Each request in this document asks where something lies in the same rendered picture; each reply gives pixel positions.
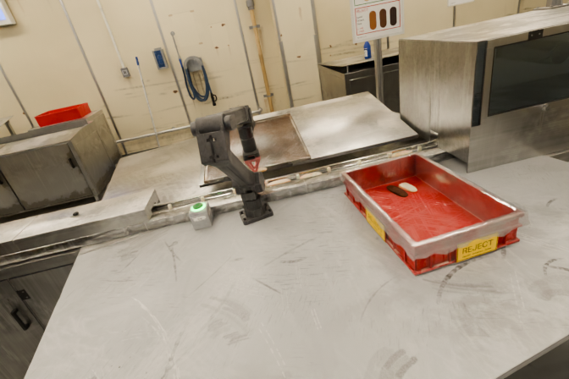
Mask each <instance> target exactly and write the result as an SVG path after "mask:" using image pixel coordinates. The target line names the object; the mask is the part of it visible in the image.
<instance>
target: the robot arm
mask: <svg viewBox="0 0 569 379"><path fill-rule="evenodd" d="M237 125H239V126H238V127H237ZM255 125H256V123H255V121H254V119H253V117H252V112H251V108H250V107H249V106H248V105H245V106H240V107H232V108H229V110H226V111H223V112H221V113H215V114H212V115H207V116H206V117H200V118H196V120H195V121H194V122H191V124H190V127H191V133H192V135H193V136H196V138H197V144H198V148H199V153H200V158H201V163H202V165H204V166H207V165H211V166H213V167H216V168H218V169H219V170H220V171H222V172H223V173H225V174H226V175H227V176H228V177H230V178H231V179H232V186H233V188H235V193H236V194H237V195H240V196H241V199H242V202H243V203H244V205H243V209H244V210H243V211H240V212H239V213H240V218H241V220H242V222H243V224H244V225H248V224H251V223H254V222H257V221H260V220H263V219H265V218H268V217H271V216H273V210H272V209H271V207H270V205H269V204H268V203H267V202H265V203H264V201H263V200H262V196H261V195H260V194H258V193H260V192H263V191H264V190H265V183H264V177H263V174H262V172H258V167H259V163H260V159H261V157H260V153H259V150H258V147H257V144H256V141H255V138H254V134H253V130H254V128H255ZM234 129H238V133H239V136H240V142H241V145H242V155H243V159H244V163H245V164H246V165H247V166H248V167H249V168H250V169H251V170H249V169H248V168H247V167H246V166H245V165H244V164H243V163H242V162H241V161H240V160H239V158H238V157H237V156H236V155H235V154H234V153H233V152H232V151H231V150H230V138H229V132H230V131H231V130H234ZM213 138H214V140H215V141H213ZM254 161H256V162H255V166H253V164H252V163H251V162H254ZM254 169H256V170H254Z"/></svg>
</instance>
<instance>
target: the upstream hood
mask: <svg viewBox="0 0 569 379"><path fill-rule="evenodd" d="M157 203H160V200H159V199H158V196H157V191H156V190H155V189H150V190H146V191H142V192H138V193H134V194H130V195H123V196H120V197H116V198H112V199H108V200H101V201H98V202H94V203H90V204H86V205H83V206H76V207H71V208H68V209H64V210H60V211H54V212H49V213H46V214H42V215H38V216H34V217H27V218H24V219H20V220H16V221H12V222H6V223H1V224H0V256H3V255H9V254H13V253H17V252H20V251H24V250H31V249H35V248H38V247H42V246H45V245H50V244H56V243H59V242H64V241H67V240H71V239H78V238H81V237H85V236H88V235H93V234H96V233H102V232H107V231H110V230H114V229H117V228H124V227H128V226H131V225H135V224H139V223H143V222H149V221H150V218H151V216H152V211H151V209H152V207H153V205H154V204H157Z"/></svg>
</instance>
